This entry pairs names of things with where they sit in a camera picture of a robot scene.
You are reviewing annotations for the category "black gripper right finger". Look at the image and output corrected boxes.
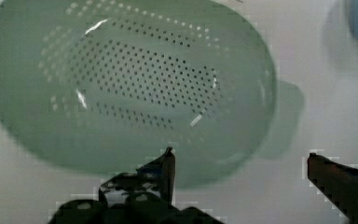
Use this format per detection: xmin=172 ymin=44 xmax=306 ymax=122
xmin=307 ymin=153 xmax=358 ymax=224

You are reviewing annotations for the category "green plastic strainer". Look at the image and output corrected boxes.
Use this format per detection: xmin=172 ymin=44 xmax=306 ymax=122
xmin=0 ymin=0 xmax=303 ymax=189

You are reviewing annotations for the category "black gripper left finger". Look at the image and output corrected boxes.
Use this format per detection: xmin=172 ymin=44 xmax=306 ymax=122
xmin=98 ymin=147 xmax=175 ymax=205

